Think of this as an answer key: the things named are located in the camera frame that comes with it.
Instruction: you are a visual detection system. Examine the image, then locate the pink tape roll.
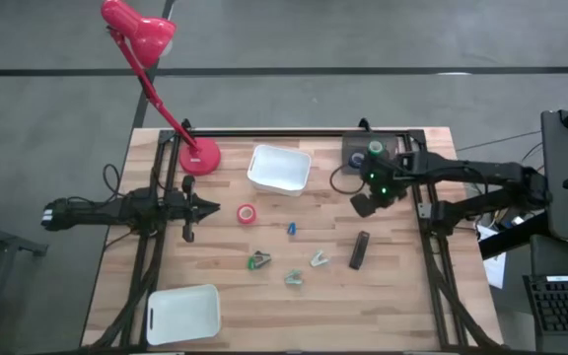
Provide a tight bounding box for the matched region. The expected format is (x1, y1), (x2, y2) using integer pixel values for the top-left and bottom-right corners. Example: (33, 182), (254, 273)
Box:
(236, 203), (257, 226)

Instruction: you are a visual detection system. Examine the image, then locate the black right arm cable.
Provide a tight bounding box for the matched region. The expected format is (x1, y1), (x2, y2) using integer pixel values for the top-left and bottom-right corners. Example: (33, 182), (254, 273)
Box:
(329, 165), (364, 196)

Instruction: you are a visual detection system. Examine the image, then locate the black computer keyboard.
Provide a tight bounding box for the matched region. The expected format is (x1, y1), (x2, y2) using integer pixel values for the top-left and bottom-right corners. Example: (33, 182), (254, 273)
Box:
(523, 274), (568, 337)

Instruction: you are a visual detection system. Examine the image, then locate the red desk lamp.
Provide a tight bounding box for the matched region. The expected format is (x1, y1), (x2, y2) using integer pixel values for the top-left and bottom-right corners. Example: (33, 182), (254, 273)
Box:
(100, 0), (223, 178)

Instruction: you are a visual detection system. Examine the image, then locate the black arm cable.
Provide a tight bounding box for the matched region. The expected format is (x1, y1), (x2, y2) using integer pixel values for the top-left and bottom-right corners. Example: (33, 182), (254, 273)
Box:
(329, 165), (364, 196)
(102, 163), (132, 203)

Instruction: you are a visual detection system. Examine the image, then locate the black stapler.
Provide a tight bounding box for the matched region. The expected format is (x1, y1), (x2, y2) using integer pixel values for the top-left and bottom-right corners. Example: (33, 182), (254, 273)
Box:
(348, 230), (371, 271)

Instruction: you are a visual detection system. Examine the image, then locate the white paper sheet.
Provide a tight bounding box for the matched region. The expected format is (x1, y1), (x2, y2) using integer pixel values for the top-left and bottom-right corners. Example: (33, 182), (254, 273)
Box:
(475, 224), (507, 291)

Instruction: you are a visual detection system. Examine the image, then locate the green staple remover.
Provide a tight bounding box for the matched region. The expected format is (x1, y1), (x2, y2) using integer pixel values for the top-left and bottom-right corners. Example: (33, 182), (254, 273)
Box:
(247, 250), (272, 271)

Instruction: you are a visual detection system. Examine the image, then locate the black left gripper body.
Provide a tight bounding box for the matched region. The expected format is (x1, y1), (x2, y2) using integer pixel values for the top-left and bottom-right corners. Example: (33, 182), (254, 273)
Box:
(163, 189), (186, 223)

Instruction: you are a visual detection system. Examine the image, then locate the grey translucent plastic bin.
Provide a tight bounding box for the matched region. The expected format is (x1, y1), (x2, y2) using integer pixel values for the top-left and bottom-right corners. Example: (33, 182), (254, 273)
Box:
(341, 131), (399, 178)

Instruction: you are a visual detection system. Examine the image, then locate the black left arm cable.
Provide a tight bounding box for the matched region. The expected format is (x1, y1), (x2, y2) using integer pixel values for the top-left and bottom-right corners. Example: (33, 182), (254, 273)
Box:
(102, 163), (132, 203)

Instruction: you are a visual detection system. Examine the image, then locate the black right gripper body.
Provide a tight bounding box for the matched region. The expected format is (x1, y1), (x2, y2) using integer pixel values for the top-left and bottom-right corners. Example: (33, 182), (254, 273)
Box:
(360, 157), (408, 201)

